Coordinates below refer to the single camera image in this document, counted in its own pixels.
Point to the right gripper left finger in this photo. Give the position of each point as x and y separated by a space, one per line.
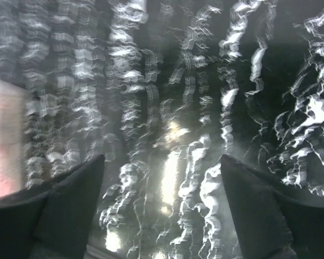
53 219

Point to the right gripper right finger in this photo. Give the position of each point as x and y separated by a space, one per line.
272 220

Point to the white plastic laundry basket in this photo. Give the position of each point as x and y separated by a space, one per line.
14 97

